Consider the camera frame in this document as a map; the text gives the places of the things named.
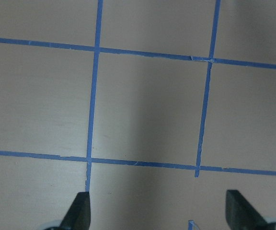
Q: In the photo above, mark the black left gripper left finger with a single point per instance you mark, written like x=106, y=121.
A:
x=78, y=216

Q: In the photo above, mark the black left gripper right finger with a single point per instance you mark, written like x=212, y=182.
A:
x=240, y=214

